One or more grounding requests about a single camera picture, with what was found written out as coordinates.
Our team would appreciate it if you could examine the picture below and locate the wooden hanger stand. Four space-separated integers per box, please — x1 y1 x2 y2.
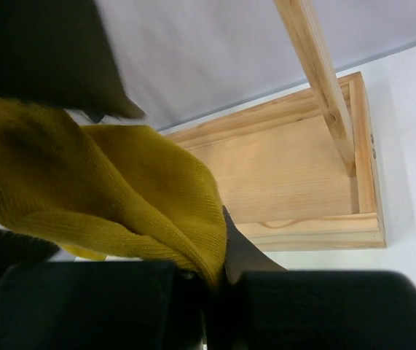
167 1 386 252

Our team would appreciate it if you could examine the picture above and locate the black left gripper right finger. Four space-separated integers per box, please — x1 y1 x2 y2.
221 218 416 349

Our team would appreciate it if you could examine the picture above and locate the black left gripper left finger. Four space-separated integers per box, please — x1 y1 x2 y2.
0 261 203 349

